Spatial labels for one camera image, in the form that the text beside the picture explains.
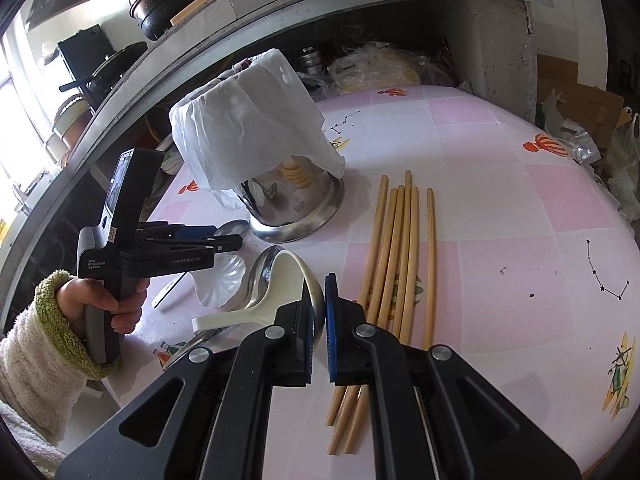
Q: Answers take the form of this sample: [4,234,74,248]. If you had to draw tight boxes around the person's left hand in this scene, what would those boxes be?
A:
[55,278,150,338]

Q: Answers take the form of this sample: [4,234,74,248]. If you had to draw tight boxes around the white plastic bag on holder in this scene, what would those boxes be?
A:
[169,49,346,211]

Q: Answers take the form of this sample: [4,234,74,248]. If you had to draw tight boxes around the small steel spoon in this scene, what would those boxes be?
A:
[215,219,250,238]

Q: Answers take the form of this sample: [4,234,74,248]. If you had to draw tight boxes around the brown pot green lid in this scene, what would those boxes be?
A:
[53,93,93,148]

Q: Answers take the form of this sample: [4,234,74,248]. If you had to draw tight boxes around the large steel spoon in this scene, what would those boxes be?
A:
[162,244,286,371]

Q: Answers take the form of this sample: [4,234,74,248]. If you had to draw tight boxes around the black wok with lid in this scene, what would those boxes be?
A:
[58,41,148,92]

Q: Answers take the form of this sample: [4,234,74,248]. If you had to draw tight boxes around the white ceramic soup spoon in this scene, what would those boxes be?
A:
[192,246,326,344]

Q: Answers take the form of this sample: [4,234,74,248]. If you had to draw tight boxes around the cardboard box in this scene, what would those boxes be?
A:
[537,54,631,151]

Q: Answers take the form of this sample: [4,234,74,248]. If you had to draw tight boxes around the wooden chopstick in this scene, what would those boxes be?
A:
[326,174,388,426]
[344,185,406,454]
[328,185,404,455]
[393,170,412,337]
[423,188,437,349]
[399,186,420,344]

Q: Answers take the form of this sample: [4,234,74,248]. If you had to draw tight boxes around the steel utensil holder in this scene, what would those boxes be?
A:
[233,156,345,244]

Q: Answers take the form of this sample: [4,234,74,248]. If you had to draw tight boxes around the white shell-shaped rice scoop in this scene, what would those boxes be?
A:
[150,252,248,310]

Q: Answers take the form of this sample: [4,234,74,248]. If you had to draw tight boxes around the bag of yellow food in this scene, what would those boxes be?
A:
[328,42,457,94]

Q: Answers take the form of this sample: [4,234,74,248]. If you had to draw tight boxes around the plastic bags on floor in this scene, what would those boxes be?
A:
[541,94,639,223]

